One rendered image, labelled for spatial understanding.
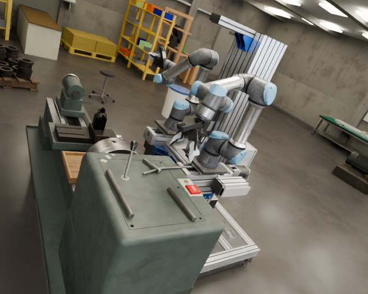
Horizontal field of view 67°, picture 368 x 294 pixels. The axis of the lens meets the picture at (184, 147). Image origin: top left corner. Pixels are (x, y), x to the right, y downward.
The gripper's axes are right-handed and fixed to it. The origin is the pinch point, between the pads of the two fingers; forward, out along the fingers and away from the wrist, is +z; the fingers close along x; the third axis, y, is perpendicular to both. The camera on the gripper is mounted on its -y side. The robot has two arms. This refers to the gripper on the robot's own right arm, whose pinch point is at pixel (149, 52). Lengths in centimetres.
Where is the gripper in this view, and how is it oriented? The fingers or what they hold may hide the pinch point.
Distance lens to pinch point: 256.7
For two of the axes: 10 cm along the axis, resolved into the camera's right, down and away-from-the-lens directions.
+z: -7.5, -5.0, 4.2
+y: -2.7, 8.2, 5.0
